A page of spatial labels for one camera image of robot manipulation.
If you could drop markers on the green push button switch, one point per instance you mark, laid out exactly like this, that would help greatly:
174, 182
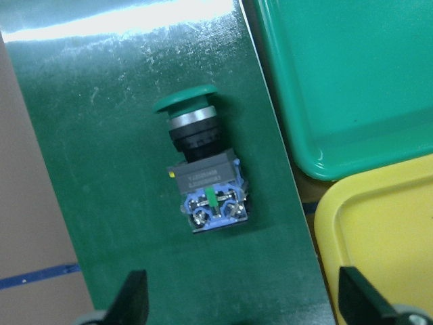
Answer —
210, 179

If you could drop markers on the green plastic tray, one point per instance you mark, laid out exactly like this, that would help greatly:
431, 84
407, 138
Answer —
353, 80

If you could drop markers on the yellow plastic tray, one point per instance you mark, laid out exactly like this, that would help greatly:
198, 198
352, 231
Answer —
380, 221

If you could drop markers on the green conveyor belt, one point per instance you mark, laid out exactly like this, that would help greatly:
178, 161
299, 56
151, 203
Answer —
90, 73

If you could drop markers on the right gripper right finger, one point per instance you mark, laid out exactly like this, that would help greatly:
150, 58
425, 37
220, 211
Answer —
359, 302

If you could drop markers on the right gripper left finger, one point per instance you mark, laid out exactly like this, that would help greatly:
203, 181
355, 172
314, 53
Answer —
131, 305

